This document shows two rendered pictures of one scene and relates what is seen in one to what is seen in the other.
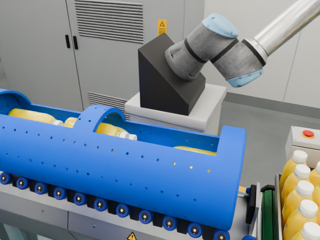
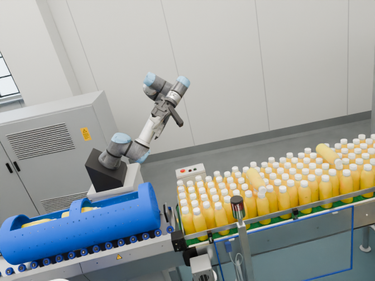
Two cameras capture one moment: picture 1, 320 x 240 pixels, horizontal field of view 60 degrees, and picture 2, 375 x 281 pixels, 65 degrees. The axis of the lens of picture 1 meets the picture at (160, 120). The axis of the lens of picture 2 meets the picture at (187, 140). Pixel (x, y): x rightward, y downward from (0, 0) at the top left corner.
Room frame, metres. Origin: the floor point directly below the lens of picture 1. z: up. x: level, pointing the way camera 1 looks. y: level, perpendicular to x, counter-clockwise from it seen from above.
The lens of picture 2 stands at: (-0.92, 0.02, 2.15)
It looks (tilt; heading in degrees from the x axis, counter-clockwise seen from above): 25 degrees down; 340
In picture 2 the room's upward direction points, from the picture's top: 14 degrees counter-clockwise
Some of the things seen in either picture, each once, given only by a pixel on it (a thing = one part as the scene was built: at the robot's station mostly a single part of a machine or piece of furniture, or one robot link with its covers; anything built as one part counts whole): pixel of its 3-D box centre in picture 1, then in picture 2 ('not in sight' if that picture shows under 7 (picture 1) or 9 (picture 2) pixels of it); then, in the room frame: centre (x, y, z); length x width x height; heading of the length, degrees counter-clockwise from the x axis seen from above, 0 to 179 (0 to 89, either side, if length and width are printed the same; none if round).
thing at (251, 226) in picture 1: (251, 208); (167, 215); (0.57, -0.27, 0.99); 0.10 x 0.02 x 0.12; 162
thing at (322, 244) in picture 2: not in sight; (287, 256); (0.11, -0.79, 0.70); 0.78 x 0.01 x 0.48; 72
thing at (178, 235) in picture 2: not in sight; (178, 241); (0.37, -0.25, 0.95); 0.10 x 0.07 x 0.10; 162
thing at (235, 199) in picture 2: not in sight; (238, 212); (0.11, -0.52, 1.18); 0.06 x 0.06 x 0.16
